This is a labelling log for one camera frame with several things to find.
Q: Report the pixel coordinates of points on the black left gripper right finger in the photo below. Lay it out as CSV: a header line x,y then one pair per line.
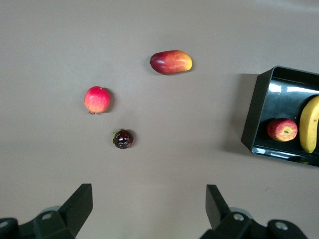
x,y
219,211

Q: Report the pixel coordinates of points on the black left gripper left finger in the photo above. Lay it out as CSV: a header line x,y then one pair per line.
x,y
74,211

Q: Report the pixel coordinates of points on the red yellow apple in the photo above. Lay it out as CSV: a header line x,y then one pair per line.
x,y
281,130

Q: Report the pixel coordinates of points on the black plastic box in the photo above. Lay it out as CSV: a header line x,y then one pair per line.
x,y
256,112

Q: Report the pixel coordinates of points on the yellow banana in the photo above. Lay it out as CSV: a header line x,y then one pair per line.
x,y
310,124

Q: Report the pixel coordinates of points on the red round apple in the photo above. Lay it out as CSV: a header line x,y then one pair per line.
x,y
97,99

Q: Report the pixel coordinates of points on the red yellow mango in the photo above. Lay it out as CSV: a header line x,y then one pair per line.
x,y
172,62

